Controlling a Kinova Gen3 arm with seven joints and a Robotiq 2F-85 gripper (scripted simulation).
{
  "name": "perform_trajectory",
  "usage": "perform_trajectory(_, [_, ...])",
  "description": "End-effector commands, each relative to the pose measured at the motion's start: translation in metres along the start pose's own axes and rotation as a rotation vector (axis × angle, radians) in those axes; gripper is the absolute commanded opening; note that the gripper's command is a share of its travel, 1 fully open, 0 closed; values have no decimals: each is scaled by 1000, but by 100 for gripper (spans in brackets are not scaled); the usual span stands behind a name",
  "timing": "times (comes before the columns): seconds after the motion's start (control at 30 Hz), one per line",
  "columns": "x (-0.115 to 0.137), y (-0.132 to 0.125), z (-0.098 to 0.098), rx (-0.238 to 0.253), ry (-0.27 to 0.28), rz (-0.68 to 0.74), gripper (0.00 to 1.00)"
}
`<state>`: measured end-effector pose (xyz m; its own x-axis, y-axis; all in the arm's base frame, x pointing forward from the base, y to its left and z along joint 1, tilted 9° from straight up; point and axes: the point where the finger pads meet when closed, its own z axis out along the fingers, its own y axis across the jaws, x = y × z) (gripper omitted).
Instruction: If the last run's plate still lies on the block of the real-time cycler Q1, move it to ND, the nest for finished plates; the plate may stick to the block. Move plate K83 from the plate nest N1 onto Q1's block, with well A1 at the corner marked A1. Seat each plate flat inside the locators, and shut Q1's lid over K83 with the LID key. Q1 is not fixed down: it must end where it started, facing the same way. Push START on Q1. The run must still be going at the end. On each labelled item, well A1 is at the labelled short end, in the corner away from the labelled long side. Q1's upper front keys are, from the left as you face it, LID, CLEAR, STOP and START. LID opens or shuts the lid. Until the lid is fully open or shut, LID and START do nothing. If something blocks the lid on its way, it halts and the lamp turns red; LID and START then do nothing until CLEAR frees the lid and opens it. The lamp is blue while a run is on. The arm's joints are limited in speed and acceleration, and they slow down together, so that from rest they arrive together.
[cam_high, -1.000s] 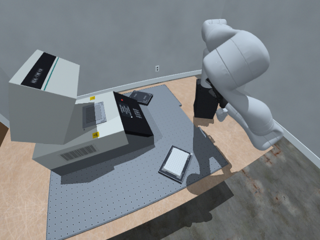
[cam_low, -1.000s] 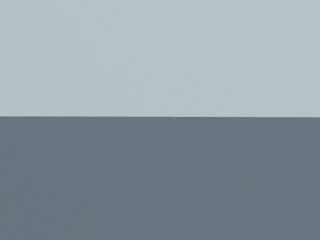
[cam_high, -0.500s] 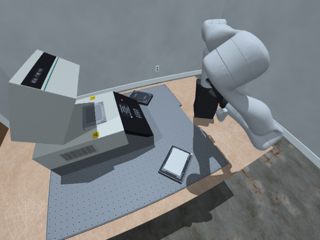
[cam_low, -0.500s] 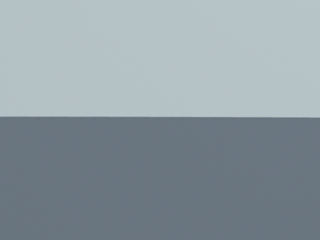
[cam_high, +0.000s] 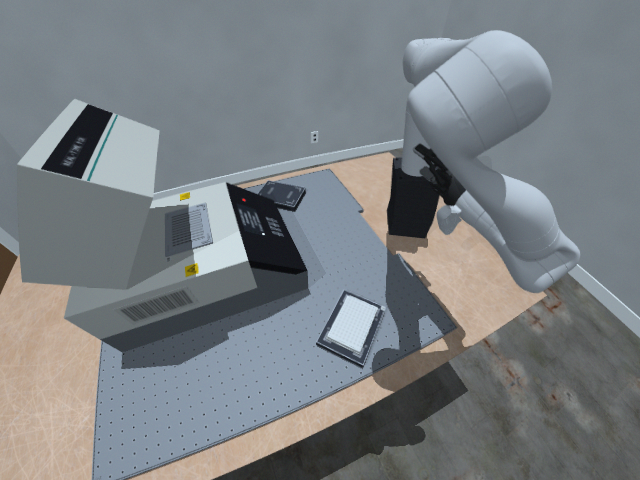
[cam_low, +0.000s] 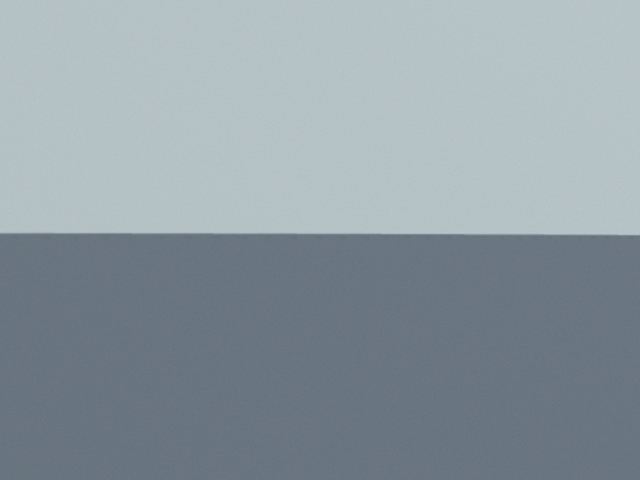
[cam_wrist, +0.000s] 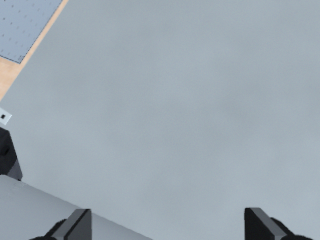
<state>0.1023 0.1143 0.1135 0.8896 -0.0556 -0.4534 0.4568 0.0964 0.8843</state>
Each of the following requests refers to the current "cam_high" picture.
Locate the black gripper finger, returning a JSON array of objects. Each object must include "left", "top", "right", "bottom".
[
  {"left": 413, "top": 143, "right": 452, "bottom": 186},
  {"left": 419, "top": 166, "right": 446, "bottom": 198}
]

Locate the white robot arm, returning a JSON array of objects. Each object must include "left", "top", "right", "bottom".
[{"left": 401, "top": 30, "right": 580, "bottom": 293}]

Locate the white lab instrument with lid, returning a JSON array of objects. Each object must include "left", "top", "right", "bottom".
[{"left": 17, "top": 99, "right": 308, "bottom": 352}]

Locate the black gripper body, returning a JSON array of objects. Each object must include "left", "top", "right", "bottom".
[{"left": 436, "top": 168, "right": 466, "bottom": 206}]

